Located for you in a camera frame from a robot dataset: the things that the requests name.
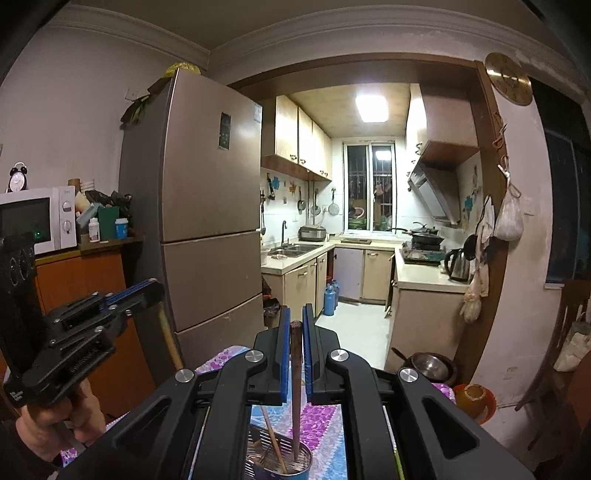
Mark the black faucet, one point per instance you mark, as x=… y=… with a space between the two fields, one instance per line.
x=284 y=230

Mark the steel pot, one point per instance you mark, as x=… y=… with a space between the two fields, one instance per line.
x=431 y=367

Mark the beige wall cabinets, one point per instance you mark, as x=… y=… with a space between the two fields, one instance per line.
x=295 y=134

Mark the dark brown wooden chopstick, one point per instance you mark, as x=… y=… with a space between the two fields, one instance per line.
x=295 y=392

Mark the blue metal utensil holder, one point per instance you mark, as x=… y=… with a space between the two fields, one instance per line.
x=302 y=464

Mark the black twin-bell alarm clock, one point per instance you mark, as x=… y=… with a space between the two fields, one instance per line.
x=17 y=179

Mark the dark wooden chair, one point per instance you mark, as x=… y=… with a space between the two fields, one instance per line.
x=549 y=369

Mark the black wok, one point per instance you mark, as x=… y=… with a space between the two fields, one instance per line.
x=427 y=235

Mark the white microwave oven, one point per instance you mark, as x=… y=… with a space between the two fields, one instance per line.
x=60 y=217

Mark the yellow-green bag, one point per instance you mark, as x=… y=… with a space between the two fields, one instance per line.
x=182 y=69

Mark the beige cabinet above range hood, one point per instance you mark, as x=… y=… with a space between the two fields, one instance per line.
x=445 y=124

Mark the hanging round strainer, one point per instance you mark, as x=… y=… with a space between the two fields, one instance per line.
x=333 y=207

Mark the wooden stick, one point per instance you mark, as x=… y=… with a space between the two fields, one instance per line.
x=168 y=332

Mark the person's left hand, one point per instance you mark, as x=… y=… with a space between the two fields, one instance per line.
x=55 y=429

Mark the barred kitchen window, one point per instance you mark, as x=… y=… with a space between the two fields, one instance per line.
x=369 y=184

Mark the beige base cabinets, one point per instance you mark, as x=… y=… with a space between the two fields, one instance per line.
x=369 y=272

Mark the hanging white plastic bag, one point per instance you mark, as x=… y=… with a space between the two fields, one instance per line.
x=509 y=219

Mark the hanging small pan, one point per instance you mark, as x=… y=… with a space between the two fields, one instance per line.
x=301 y=203

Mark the white wall switch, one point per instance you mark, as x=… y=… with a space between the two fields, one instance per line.
x=132 y=93

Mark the gold wall clock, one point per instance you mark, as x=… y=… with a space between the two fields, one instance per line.
x=508 y=78

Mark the dark green cloth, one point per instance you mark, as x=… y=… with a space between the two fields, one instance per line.
x=136 y=110

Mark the white medicine bottle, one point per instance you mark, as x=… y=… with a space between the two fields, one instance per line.
x=94 y=230

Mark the white bottle with blue cap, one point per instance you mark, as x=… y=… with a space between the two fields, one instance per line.
x=121 y=229

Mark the steel range hood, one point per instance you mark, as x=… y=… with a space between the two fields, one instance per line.
x=434 y=194

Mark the steel kitchen sink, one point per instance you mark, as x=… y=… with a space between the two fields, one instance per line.
x=291 y=250

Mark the gas stove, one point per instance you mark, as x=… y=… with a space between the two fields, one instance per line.
x=422 y=254

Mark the floral striped tablecloth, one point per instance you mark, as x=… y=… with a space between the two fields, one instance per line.
x=323 y=424

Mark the steel electric kettle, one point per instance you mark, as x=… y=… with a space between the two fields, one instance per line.
x=457 y=265

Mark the orange wooden cabinet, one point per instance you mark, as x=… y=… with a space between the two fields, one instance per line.
x=78 y=286

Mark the bronze three-door refrigerator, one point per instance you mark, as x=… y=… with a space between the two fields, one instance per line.
x=207 y=207

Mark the person's left forearm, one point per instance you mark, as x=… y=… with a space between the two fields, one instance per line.
x=23 y=457

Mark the dark crumpled bag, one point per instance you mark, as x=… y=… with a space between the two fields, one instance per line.
x=108 y=199

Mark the square ceiling light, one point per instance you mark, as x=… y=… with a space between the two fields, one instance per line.
x=371 y=108

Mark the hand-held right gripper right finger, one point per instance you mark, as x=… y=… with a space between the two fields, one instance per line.
x=308 y=360

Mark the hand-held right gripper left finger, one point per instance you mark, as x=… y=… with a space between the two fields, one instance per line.
x=284 y=360

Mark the dark framed window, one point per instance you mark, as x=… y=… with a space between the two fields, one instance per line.
x=561 y=194

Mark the green box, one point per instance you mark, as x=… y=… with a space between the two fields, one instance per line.
x=109 y=224

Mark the orange bowl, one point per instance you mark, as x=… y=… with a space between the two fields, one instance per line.
x=475 y=401

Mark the light wooden chopstick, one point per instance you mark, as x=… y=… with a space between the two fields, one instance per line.
x=273 y=438

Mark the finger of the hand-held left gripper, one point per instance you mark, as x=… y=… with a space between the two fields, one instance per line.
x=124 y=295
x=78 y=355

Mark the hanging beige cloth bags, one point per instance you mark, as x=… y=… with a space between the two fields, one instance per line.
x=478 y=281

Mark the blue gas bottle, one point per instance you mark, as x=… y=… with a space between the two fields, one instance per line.
x=328 y=300
x=336 y=288

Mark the silver rice cooker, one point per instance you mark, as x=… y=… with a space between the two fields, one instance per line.
x=313 y=234

